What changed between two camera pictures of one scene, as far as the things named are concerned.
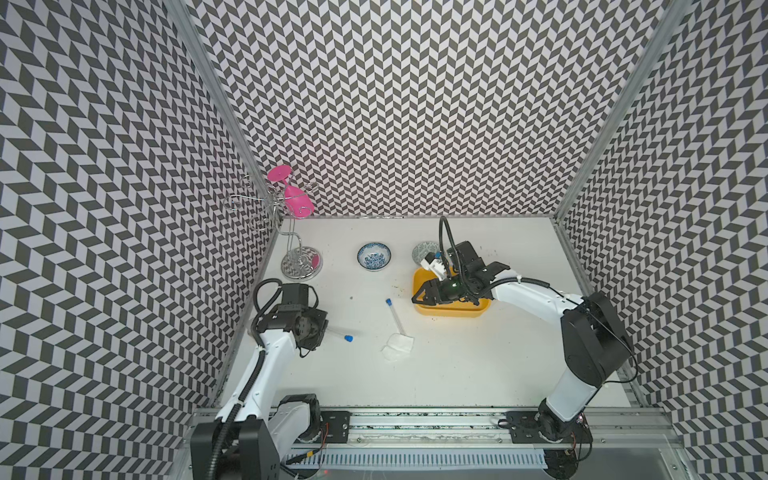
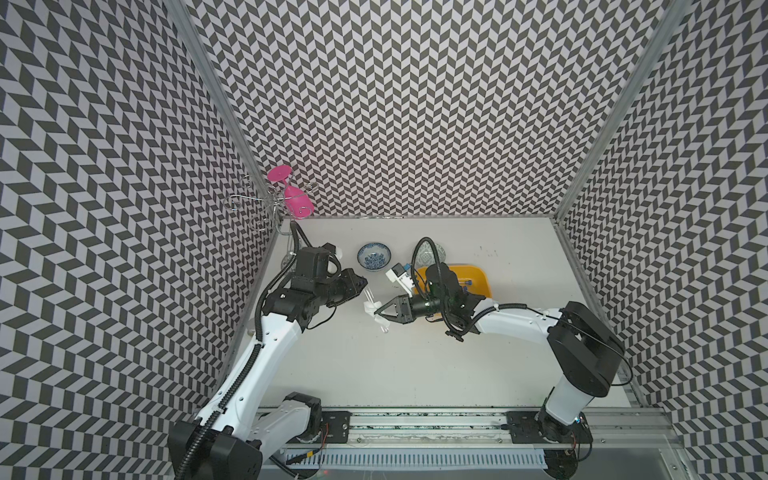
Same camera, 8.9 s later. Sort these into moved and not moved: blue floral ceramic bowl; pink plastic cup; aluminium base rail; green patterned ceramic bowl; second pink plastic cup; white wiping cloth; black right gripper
Moved: black right gripper; white wiping cloth
Not moved: aluminium base rail; second pink plastic cup; pink plastic cup; blue floral ceramic bowl; green patterned ceramic bowl
